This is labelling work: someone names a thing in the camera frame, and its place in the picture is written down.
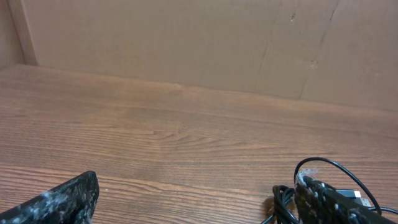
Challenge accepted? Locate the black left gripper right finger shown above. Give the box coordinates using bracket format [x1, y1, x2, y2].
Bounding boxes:
[294, 176, 396, 224]

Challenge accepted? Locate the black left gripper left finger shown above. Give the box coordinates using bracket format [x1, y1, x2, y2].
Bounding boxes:
[1, 171, 100, 224]

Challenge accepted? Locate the black USB cable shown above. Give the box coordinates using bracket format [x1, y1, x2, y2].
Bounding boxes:
[260, 157, 398, 224]

